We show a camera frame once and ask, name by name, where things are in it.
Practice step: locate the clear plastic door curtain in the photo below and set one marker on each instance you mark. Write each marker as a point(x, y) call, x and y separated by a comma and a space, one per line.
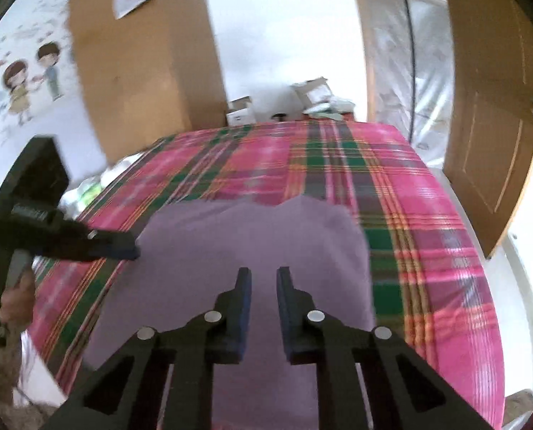
point(427, 53)

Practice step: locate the green tissue packet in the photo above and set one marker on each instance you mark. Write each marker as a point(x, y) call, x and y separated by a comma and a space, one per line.
point(87, 192)

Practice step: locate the white parcel bag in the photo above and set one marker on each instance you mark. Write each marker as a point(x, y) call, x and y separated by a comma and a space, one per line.
point(329, 109)

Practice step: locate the cartoon children wall sticker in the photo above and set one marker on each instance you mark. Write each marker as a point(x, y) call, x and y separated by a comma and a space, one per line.
point(29, 80)

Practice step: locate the wooden door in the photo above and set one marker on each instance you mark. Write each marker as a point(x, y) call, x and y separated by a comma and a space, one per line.
point(490, 121)

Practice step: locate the wooden door frame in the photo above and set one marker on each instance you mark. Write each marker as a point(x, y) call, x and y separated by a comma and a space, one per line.
point(365, 40)

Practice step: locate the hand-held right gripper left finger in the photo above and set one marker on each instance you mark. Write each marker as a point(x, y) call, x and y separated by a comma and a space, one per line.
point(244, 318)

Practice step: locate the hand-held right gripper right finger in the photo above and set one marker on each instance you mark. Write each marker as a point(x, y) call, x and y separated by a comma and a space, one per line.
point(286, 318)

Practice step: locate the purple fleece garment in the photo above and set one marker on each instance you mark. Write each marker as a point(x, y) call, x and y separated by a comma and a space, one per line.
point(248, 242)

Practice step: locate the wooden wardrobe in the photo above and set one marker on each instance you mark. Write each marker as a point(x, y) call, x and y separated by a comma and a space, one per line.
point(145, 67)

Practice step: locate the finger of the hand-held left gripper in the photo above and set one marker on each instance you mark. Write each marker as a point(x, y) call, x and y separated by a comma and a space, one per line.
point(118, 246)

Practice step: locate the white cardboard box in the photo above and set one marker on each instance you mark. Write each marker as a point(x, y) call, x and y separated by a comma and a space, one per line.
point(240, 114)

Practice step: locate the black curtain strip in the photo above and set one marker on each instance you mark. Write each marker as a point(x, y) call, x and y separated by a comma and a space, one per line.
point(407, 53)

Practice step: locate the person's left hand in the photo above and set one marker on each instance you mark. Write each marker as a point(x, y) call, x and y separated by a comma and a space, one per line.
point(22, 298)

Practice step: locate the brown cardboard box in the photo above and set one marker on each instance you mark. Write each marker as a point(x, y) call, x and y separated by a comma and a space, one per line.
point(313, 92)

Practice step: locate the pink green plaid bed sheet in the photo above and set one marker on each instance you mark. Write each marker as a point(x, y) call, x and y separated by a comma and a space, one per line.
point(405, 233)

